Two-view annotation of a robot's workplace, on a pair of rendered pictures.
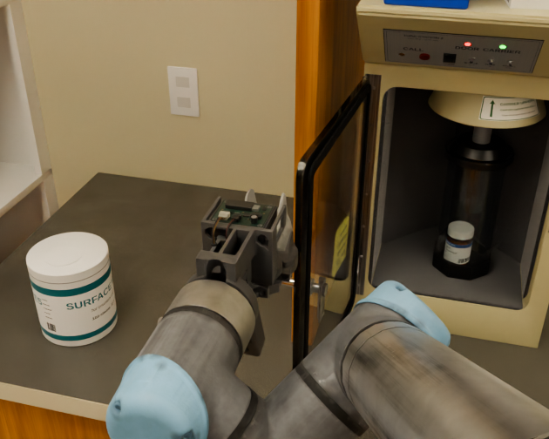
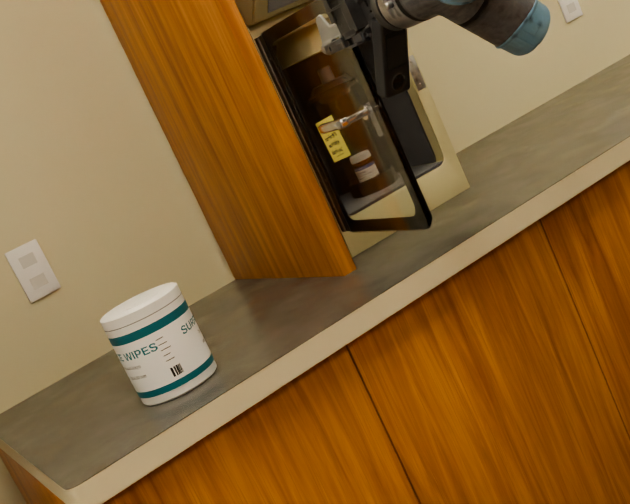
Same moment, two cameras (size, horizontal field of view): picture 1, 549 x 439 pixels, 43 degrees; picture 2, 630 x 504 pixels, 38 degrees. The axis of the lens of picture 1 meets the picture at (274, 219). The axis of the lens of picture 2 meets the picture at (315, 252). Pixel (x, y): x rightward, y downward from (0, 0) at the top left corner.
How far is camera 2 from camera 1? 1.18 m
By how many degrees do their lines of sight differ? 43
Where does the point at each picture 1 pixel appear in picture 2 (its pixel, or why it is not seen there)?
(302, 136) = (259, 78)
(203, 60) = (37, 227)
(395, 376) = not seen: outside the picture
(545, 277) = (438, 126)
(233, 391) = not seen: outside the picture
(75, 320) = (194, 344)
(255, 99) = (105, 235)
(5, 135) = not seen: outside the picture
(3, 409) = (193, 485)
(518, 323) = (448, 174)
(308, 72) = (239, 26)
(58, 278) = (163, 299)
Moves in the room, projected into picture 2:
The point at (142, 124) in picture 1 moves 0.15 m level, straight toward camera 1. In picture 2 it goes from (3, 336) to (48, 322)
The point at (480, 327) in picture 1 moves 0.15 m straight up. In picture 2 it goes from (432, 196) to (403, 128)
